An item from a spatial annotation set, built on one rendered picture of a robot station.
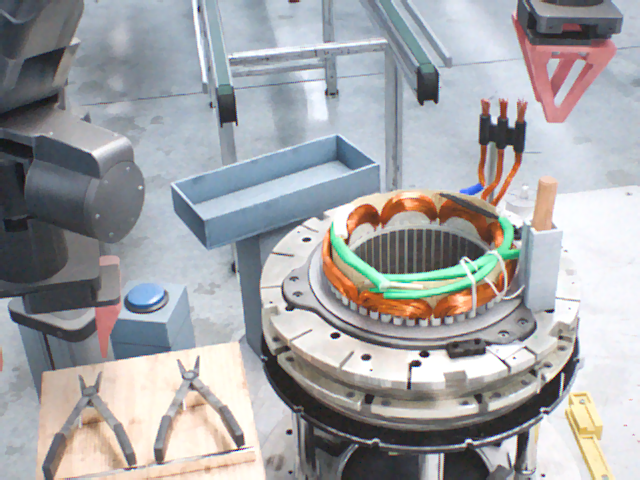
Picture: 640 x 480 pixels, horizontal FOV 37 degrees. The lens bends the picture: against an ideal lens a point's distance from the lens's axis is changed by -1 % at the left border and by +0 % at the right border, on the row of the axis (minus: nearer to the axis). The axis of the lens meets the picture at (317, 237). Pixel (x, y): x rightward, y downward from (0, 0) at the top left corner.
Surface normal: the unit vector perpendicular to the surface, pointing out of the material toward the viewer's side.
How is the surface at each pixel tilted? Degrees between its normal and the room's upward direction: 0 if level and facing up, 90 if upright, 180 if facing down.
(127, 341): 90
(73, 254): 2
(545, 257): 90
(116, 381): 0
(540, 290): 90
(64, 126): 11
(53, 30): 120
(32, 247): 92
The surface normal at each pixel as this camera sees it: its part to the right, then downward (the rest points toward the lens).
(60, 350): -0.47, 0.50
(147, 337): -0.19, 0.54
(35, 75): 0.87, 0.30
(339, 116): -0.05, -0.84
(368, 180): 0.49, 0.46
